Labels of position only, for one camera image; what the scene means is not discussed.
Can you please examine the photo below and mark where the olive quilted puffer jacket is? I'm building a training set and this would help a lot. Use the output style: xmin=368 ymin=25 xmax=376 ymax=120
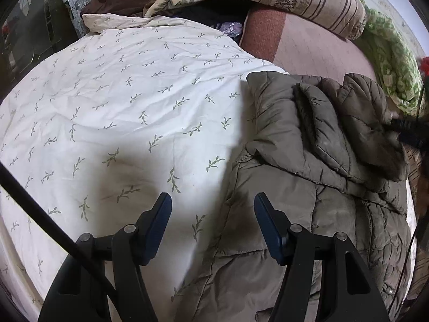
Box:
xmin=171 ymin=70 xmax=418 ymax=322

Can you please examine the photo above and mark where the green patterned blanket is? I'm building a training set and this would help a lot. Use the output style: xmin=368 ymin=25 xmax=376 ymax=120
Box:
xmin=349 ymin=0 xmax=427 ymax=116

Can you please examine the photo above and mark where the glass door cabinet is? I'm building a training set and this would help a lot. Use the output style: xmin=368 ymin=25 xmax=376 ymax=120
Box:
xmin=0 ymin=0 xmax=79 ymax=84

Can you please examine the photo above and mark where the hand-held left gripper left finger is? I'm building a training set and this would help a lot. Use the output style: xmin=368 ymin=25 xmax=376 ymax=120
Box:
xmin=38 ymin=192 xmax=173 ymax=322

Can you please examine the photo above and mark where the pink quilted mattress pad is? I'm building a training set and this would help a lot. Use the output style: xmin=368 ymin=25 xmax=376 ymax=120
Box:
xmin=239 ymin=7 xmax=379 ymax=86

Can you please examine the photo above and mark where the purple plastic wrapper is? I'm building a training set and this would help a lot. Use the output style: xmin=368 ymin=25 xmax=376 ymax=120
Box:
xmin=217 ymin=21 xmax=242 ymax=38

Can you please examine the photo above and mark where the white leaf-print bed sheet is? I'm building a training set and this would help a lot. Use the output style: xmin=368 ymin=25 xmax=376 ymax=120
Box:
xmin=0 ymin=13 xmax=289 ymax=322

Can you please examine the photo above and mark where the beige leaf-print cloth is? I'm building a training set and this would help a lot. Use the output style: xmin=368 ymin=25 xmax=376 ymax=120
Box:
xmin=143 ymin=0 xmax=184 ymax=18

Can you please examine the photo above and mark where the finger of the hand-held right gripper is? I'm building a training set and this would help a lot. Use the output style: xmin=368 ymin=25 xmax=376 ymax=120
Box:
xmin=390 ymin=116 xmax=429 ymax=149

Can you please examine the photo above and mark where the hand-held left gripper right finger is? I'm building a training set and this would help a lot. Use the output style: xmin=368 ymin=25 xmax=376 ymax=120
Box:
xmin=254 ymin=192 xmax=391 ymax=322

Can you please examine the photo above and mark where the thick black cable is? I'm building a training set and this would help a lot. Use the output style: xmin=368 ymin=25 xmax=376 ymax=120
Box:
xmin=0 ymin=162 xmax=119 ymax=304

